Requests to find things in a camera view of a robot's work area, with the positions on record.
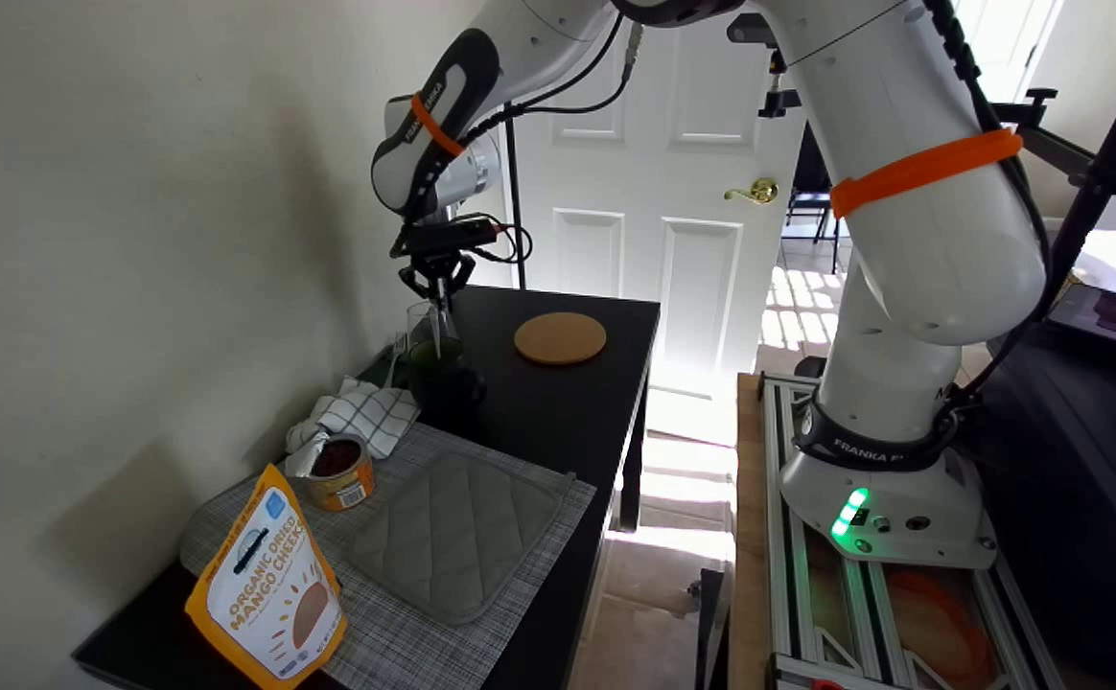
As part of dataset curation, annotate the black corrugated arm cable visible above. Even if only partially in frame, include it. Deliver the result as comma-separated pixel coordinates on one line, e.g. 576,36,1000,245
457,9,651,144

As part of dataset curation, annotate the wide orange arm strap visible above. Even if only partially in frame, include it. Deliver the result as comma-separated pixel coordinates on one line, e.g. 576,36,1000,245
829,125,1027,221

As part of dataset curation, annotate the dark side furniture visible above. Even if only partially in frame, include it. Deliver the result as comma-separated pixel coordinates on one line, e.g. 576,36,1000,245
971,277,1116,690

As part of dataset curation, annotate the grey woven placemat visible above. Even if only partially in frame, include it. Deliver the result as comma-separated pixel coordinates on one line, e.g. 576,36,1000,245
175,416,604,690

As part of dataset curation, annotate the wooden base board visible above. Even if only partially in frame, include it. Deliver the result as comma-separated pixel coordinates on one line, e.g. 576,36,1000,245
724,367,779,690

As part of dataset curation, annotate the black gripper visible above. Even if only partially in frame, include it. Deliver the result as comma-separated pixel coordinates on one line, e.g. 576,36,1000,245
389,211,509,365

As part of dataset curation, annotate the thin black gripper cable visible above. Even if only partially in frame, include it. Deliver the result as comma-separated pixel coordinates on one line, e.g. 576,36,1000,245
448,211,542,268

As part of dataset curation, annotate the clear glass cup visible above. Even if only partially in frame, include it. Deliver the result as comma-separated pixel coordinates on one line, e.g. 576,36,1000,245
385,333,440,401

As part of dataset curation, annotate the black stand pole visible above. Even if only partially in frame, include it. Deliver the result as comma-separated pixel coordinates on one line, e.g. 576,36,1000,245
958,18,1116,401

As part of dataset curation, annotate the round cork trivet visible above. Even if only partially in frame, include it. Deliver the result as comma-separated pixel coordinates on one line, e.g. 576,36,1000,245
509,307,613,370

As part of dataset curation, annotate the grey quilted pot holder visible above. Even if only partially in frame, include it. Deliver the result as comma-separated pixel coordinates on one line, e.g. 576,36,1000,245
345,445,576,632

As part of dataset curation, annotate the orange dried mango bag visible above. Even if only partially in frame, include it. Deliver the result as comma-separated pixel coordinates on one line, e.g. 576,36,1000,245
181,459,354,690

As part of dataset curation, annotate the brass door knob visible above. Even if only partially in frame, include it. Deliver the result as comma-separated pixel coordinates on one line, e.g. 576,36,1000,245
721,172,788,211

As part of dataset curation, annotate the dark green mug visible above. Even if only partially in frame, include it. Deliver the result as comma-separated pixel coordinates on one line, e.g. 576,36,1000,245
418,350,492,439

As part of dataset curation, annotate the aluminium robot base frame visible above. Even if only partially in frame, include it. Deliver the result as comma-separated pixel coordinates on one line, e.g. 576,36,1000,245
761,370,1074,690

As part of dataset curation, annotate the black table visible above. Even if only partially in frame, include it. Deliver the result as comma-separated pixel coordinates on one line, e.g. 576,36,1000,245
68,281,666,690

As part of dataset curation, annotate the white panel door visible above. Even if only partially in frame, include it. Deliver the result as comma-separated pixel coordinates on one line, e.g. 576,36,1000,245
500,0,816,401

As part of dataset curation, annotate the narrow orange arm strap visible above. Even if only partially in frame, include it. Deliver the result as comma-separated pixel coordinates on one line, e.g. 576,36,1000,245
408,91,472,163

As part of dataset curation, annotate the small orange cup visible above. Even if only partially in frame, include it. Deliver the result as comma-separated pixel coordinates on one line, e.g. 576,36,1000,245
302,434,385,519

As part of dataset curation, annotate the thin black tripod pole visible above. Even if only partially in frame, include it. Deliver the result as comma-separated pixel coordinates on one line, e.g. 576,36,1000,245
500,105,533,296

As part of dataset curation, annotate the white checkered dish towel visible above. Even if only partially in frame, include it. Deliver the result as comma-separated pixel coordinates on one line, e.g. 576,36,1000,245
279,370,423,464

